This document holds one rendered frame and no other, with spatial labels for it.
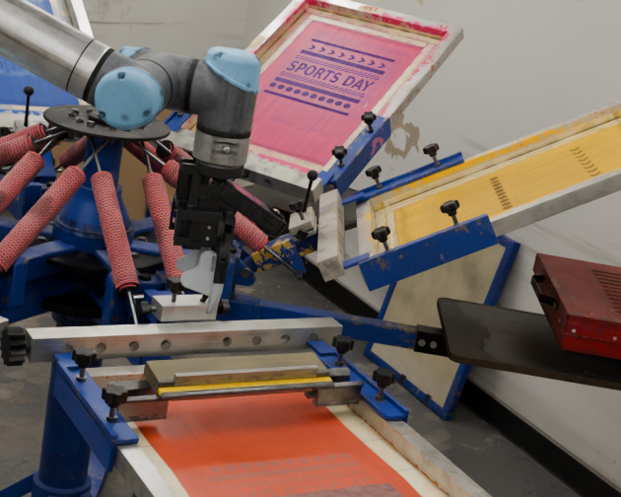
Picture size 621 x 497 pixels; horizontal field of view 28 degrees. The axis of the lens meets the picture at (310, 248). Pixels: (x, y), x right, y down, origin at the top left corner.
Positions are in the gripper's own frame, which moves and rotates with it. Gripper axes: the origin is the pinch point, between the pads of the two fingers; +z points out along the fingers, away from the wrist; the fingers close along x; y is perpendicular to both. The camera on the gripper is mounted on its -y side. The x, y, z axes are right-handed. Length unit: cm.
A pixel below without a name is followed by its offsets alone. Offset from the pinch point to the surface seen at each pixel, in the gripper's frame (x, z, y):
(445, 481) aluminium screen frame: -21, 39, -51
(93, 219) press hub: -118, 28, 9
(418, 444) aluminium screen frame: -32, 37, -48
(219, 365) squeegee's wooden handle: -46, 30, -12
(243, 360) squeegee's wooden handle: -49, 30, -17
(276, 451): -33, 41, -22
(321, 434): -41, 41, -32
